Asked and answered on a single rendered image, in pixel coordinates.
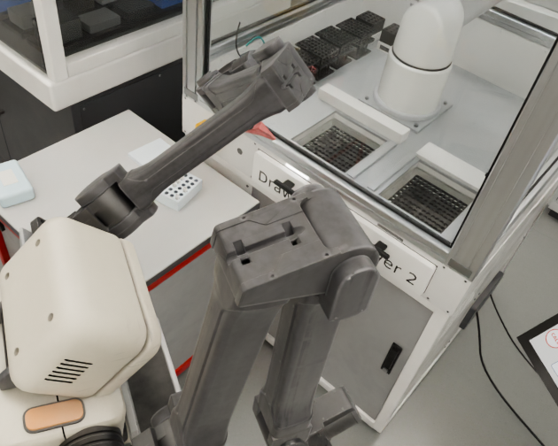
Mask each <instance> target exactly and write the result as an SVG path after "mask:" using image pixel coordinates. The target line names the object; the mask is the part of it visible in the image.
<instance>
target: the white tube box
mask: <svg viewBox="0 0 558 446"><path fill-rule="evenodd" d="M183 187H186V188H187V192H185V193H184V192H183V191H182V188H183ZM201 189H202V180H201V179H199V178H198V177H196V176H194V175H192V174H190V173H187V174H185V175H184V180H183V181H181V182H180V183H179V184H177V183H176V187H175V188H174V187H173V185H171V186H169V187H168V188H166V189H165V190H164V191H163V192H162V193H161V194H160V195H159V196H158V197H157V198H156V199H155V200H156V201H158V202H160V203H162V204H164V205H166V206H168V207H170V208H172V209H174V210H175V211H179V210H180V209H181V208H182V207H183V206H184V205H185V204H186V203H187V202H189V200H190V199H191V198H192V197H194V196H195V195H196V194H197V193H198V192H199V191H200V190H201ZM176 194H179V196H180V197H179V199H178V200H176V199H175V195H176Z"/></svg>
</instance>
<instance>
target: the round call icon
mask: <svg viewBox="0 0 558 446"><path fill-rule="evenodd" d="M541 336H542V338H543V339H544V341H545V342H546V345H547V346H548V348H549V349H550V350H551V351H552V353H553V352H554V351H556V350H558V326H556V327H554V328H552V329H550V330H548V331H547V332H545V333H544V334H542V335H541Z"/></svg>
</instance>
